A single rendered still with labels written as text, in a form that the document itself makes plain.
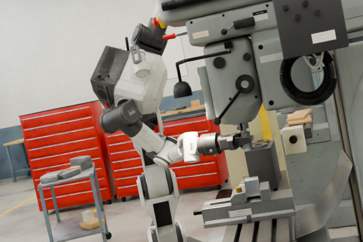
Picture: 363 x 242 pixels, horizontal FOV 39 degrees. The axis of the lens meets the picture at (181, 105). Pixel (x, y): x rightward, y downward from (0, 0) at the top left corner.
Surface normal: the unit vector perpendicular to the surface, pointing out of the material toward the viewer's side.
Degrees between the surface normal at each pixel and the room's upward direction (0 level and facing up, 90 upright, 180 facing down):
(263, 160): 90
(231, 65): 90
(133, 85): 58
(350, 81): 90
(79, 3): 90
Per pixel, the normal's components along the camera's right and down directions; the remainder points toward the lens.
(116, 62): 0.00, -0.49
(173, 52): -0.19, 0.09
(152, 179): 0.09, -0.13
